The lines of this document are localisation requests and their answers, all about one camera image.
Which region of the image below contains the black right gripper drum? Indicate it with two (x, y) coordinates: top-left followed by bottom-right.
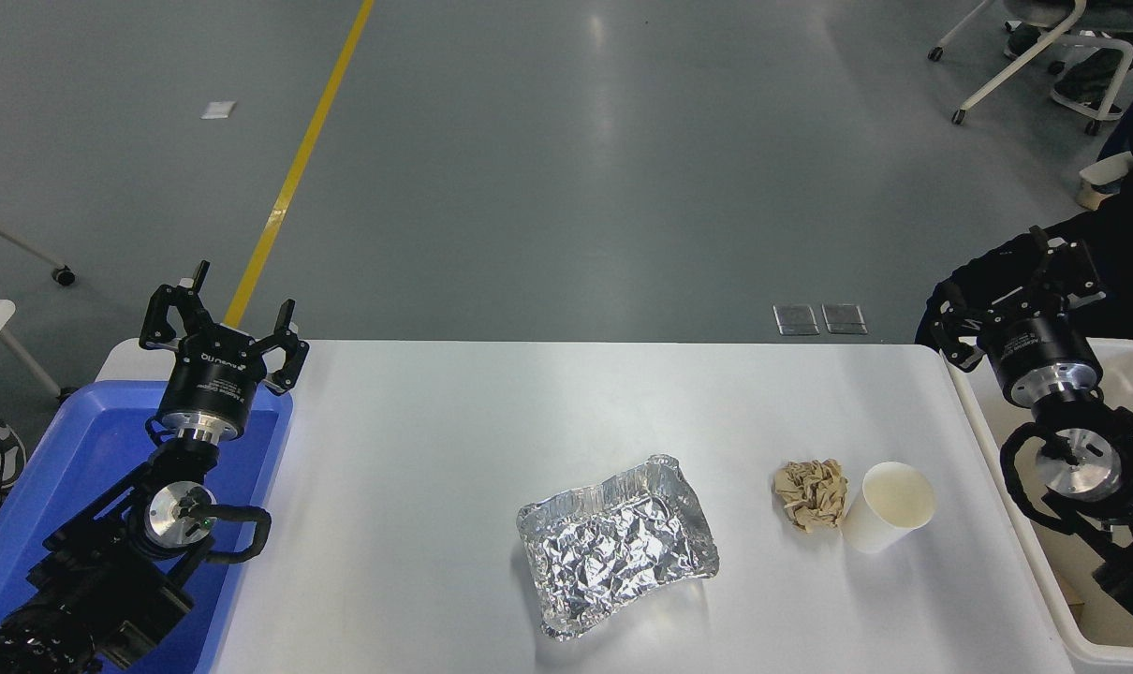
(980, 300), (1101, 396)

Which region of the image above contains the crumpled foil tray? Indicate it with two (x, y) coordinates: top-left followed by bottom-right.
(516, 454), (720, 641)

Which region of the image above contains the grey frame with caster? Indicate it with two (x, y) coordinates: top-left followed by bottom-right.
(0, 212), (77, 300)

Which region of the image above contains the white paper cup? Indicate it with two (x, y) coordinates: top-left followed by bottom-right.
(840, 462), (936, 554)

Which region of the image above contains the crumpled tan paper ball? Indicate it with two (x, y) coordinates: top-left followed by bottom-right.
(772, 459), (849, 534)

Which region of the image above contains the white wheeled chair frame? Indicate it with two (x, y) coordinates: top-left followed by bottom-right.
(927, 0), (1133, 137)

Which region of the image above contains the large pale plastic bin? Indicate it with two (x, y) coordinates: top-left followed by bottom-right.
(941, 337), (1133, 670)

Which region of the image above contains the blue plastic tray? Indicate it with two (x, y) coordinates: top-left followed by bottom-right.
(0, 379), (294, 674)

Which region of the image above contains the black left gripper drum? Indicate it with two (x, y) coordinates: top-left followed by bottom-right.
(159, 325), (270, 433)

